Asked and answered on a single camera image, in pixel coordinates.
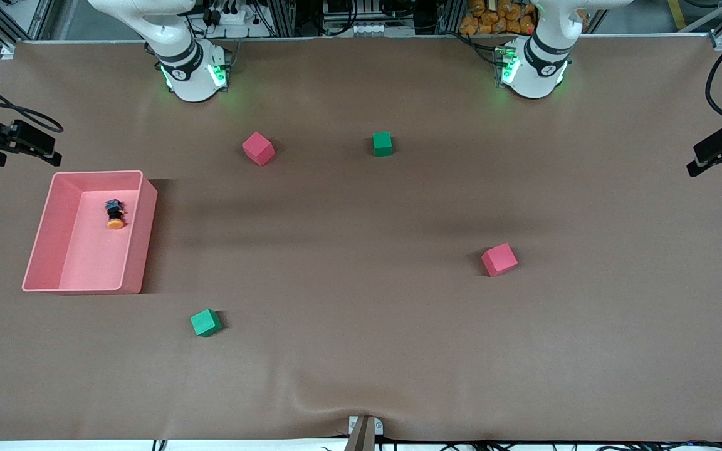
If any brown table mat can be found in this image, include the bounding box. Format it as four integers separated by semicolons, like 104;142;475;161
0;34;722;442

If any pink plastic bin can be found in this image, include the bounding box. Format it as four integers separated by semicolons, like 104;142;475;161
21;170;159;295

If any pink foam cube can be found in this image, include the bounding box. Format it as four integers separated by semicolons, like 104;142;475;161
481;243;519;277
241;132;276;167

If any white connector block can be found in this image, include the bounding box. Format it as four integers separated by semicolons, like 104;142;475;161
323;22;415;38

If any aluminium camera mount profile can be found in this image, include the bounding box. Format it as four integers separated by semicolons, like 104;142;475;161
345;415;385;451

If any orange mushroom push button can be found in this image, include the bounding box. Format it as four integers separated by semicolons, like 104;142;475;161
104;199;127;231

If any white power strip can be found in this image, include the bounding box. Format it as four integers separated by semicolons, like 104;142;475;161
201;0;277;38

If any aluminium frame column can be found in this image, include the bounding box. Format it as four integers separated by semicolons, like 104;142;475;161
267;0;296;38
436;0;465;35

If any bag of orange objects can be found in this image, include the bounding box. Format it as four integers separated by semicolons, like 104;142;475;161
459;0;537;36

